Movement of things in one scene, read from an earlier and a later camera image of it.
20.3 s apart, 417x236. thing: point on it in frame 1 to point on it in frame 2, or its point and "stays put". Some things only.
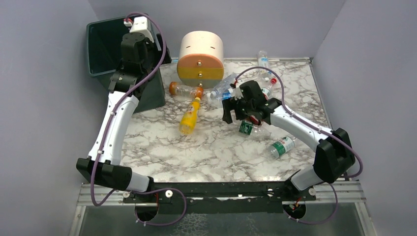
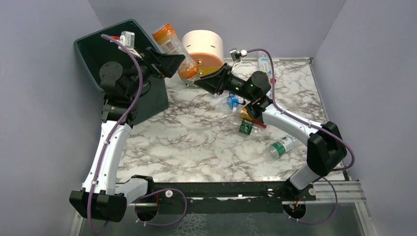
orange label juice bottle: (188, 91) to (164, 37)
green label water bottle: (280, 147) stays put
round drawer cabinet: (200, 61) stays put
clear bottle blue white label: (263, 61) stays put
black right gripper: (237, 103) to (226, 79)
